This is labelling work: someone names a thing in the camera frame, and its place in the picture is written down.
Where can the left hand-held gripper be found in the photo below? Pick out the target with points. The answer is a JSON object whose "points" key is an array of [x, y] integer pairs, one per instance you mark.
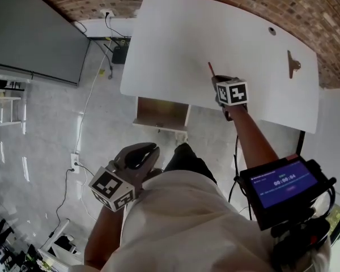
{"points": [[113, 188]]}

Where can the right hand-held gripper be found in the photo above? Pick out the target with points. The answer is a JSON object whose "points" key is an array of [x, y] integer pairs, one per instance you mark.
{"points": [[232, 93]]}

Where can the red pencil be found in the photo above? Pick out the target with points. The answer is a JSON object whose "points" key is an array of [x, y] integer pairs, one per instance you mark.
{"points": [[211, 68]]}

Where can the wooden drawer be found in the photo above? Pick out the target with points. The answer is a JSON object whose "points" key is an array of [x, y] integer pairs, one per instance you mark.
{"points": [[161, 110]]}

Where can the dark binder clip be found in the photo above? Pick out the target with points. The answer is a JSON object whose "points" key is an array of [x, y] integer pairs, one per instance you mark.
{"points": [[291, 64]]}

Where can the person's right forearm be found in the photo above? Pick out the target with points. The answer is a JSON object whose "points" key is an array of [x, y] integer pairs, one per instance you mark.
{"points": [[253, 135]]}

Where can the person's left forearm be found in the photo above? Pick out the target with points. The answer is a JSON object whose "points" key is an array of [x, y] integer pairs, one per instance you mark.
{"points": [[102, 237]]}

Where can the white desk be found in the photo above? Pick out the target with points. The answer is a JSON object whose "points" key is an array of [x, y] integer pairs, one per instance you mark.
{"points": [[187, 38]]}

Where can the black desk leg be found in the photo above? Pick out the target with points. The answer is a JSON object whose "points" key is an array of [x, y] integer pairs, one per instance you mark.
{"points": [[301, 142]]}

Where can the person's shoe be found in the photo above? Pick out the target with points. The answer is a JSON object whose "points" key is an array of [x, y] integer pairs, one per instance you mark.
{"points": [[182, 138]]}

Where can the person's black shorts leg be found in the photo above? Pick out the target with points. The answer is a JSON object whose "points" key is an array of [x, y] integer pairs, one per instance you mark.
{"points": [[190, 160]]}

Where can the white power strip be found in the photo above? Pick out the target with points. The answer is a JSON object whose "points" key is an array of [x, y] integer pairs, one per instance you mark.
{"points": [[75, 163]]}

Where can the person's white shirt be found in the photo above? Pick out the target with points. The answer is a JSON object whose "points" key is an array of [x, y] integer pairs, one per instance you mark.
{"points": [[187, 222]]}

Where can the yellow floor tag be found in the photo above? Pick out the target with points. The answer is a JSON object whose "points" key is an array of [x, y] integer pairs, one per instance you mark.
{"points": [[102, 72]]}

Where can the black monitor with blue screen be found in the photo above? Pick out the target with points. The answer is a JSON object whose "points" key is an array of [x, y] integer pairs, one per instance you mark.
{"points": [[283, 183]]}

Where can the black router box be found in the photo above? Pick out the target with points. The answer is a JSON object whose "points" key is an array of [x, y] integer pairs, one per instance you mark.
{"points": [[119, 55]]}

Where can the white stand leg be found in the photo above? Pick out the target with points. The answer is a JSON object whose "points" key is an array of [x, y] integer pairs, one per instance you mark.
{"points": [[56, 234]]}

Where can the white shelf rack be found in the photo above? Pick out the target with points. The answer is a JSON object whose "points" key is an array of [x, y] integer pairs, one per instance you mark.
{"points": [[4, 112]]}

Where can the large grey panel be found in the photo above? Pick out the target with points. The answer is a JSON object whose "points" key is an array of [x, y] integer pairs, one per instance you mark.
{"points": [[31, 30]]}

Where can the white wall outlet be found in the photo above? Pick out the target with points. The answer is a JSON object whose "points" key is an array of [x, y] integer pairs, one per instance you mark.
{"points": [[107, 12]]}

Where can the black camera rig mount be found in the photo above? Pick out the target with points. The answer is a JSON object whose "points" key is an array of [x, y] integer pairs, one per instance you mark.
{"points": [[303, 231]]}

